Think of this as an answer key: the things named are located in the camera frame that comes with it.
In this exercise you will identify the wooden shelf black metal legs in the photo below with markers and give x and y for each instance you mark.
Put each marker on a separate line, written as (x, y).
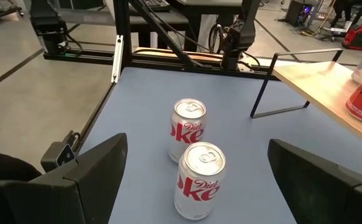
(324, 84)

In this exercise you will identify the black computer tower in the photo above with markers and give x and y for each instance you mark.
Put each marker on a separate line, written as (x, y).
(296, 14)

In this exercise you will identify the black keyboard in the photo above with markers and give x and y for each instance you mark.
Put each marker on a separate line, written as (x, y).
(157, 4)

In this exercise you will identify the metal rolling cart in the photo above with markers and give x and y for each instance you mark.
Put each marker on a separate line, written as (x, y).
(0, 11)

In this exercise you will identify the black table frame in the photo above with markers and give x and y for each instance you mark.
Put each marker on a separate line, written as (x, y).
(121, 18)

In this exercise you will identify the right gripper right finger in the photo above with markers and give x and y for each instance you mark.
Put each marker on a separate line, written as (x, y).
(317, 193)

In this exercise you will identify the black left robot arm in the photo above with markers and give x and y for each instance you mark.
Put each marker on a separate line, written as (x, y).
(243, 28)

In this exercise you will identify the black bulky object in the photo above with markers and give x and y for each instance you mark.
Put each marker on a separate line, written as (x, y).
(3, 168)

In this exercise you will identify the black office desk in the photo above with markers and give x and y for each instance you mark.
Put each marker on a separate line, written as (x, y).
(193, 34)

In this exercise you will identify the grey table-level camera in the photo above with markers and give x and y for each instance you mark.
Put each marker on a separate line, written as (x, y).
(57, 154)

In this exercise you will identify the red black tool case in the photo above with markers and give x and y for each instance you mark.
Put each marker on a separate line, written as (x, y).
(361, 37)

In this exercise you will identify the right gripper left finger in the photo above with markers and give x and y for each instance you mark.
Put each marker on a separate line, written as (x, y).
(90, 186)

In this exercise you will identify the silver aluminium bracket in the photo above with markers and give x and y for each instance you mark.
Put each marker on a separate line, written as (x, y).
(117, 59)

